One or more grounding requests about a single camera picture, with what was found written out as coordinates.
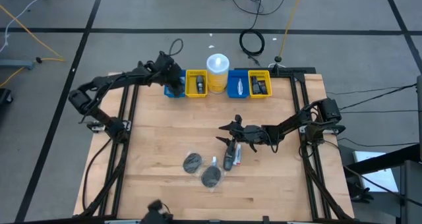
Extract white red small tube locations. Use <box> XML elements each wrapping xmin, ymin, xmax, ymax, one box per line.
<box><xmin>233</xmin><ymin>144</ymin><xmax>243</xmax><ymax>167</ymax></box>

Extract blue plastic basket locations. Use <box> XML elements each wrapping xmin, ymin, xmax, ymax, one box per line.
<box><xmin>227</xmin><ymin>69</ymin><xmax>250</xmax><ymax>99</ymax></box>
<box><xmin>164</xmin><ymin>69</ymin><xmax>187</xmax><ymax>99</ymax></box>

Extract bagged black round sponge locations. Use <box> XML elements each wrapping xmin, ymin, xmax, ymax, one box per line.
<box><xmin>181</xmin><ymin>150</ymin><xmax>206</xmax><ymax>175</ymax></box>
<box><xmin>200</xmin><ymin>155</ymin><xmax>227</xmax><ymax>190</ymax></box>

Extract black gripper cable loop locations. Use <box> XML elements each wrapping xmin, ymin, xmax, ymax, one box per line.
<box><xmin>168</xmin><ymin>38</ymin><xmax>185</xmax><ymax>57</ymax></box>

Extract white yellow wipes canister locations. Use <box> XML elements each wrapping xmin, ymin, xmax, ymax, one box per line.
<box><xmin>206</xmin><ymin>53</ymin><xmax>230</xmax><ymax>95</ymax></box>

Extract yellow plastic basket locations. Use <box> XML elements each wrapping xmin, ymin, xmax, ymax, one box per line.
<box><xmin>185</xmin><ymin>69</ymin><xmax>208</xmax><ymax>99</ymax></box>
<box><xmin>247</xmin><ymin>69</ymin><xmax>273</xmax><ymax>99</ymax></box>

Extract grey stand foot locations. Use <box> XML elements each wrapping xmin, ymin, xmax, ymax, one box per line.
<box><xmin>0</xmin><ymin>59</ymin><xmax>34</xmax><ymax>70</ymax></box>

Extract yellow floor cable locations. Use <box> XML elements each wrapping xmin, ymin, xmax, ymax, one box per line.
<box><xmin>278</xmin><ymin>0</ymin><xmax>306</xmax><ymax>59</ymax></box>
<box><xmin>0</xmin><ymin>4</ymin><xmax>67</xmax><ymax>88</ymax></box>

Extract coiled black floor cable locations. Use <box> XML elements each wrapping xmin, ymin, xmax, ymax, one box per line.
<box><xmin>238</xmin><ymin>29</ymin><xmax>266</xmax><ymax>58</ymax></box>

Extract black camera device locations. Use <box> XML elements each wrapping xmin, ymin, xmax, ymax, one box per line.
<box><xmin>140</xmin><ymin>199</ymin><xmax>175</xmax><ymax>224</ymax></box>

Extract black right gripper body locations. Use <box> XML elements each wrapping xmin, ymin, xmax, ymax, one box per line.
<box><xmin>234</xmin><ymin>125</ymin><xmax>269</xmax><ymax>144</ymax></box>

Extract white floor cable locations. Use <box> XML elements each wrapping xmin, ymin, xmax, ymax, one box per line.
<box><xmin>0</xmin><ymin>0</ymin><xmax>47</xmax><ymax>53</ymax></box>

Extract white paper sheet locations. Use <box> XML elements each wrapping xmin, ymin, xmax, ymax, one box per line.
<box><xmin>352</xmin><ymin>150</ymin><xmax>400</xmax><ymax>194</ymax></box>

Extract black floor cables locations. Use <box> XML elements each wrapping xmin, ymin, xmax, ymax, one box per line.
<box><xmin>325</xmin><ymin>83</ymin><xmax>419</xmax><ymax>114</ymax></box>

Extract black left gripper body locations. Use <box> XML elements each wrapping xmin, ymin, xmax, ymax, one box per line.
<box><xmin>154</xmin><ymin>52</ymin><xmax>184</xmax><ymax>86</ymax></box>

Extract black aluminium table frame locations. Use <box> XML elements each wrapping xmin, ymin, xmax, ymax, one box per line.
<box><xmin>80</xmin><ymin>67</ymin><xmax>355</xmax><ymax>223</ymax></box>

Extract black diagonal beam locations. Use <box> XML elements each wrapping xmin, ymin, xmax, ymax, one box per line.
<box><xmin>342</xmin><ymin>144</ymin><xmax>422</xmax><ymax>176</ymax></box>

